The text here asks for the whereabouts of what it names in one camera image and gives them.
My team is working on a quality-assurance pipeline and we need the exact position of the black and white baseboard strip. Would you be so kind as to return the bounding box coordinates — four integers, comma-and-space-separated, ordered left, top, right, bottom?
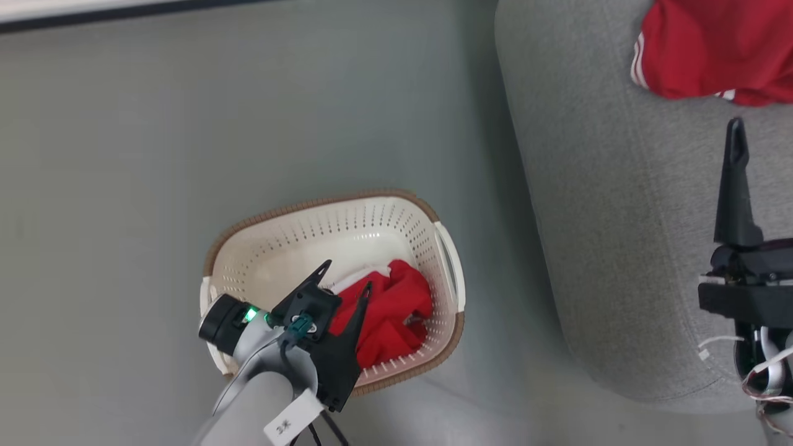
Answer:
0, 0, 264, 35

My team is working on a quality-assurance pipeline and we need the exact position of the cream perforated laundry basket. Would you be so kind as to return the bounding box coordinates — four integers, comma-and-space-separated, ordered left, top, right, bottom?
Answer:
199, 189, 467, 397

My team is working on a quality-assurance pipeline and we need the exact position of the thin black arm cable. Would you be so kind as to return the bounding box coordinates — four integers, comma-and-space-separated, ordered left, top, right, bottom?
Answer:
291, 409, 349, 446

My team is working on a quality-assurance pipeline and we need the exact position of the plain red garment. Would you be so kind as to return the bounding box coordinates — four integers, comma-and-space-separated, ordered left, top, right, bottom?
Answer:
327, 259, 434, 371

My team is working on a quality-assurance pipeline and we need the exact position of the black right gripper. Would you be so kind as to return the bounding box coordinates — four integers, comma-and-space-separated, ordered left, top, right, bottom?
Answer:
698, 117, 793, 330

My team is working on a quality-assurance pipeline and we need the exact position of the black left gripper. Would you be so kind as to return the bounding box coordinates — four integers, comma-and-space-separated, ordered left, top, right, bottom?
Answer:
271, 260, 374, 413

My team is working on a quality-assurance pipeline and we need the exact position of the red and white wire bundle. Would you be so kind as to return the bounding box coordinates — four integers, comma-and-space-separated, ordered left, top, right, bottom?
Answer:
698, 327, 793, 437

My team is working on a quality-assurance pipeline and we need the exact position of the red jacket with white stripes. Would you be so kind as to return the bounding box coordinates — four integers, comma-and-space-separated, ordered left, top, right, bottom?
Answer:
630, 0, 793, 108

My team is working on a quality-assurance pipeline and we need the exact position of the grey fabric sofa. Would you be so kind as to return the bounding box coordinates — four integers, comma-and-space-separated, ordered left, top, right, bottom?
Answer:
494, 0, 793, 414

